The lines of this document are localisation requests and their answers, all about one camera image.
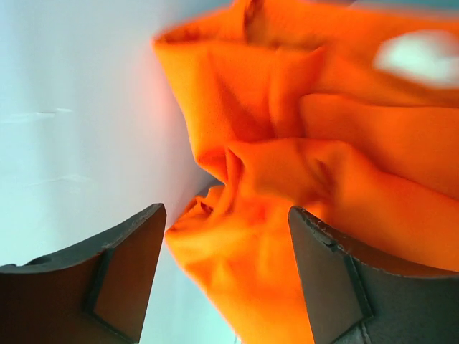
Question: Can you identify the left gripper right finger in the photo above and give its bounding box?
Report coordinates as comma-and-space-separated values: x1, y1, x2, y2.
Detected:
288, 206, 458, 343

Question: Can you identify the orange t shirt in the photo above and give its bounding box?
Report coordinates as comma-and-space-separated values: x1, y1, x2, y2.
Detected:
153, 1, 458, 343

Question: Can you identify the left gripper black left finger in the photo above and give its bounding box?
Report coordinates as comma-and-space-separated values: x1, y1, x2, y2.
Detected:
1, 204, 166, 343

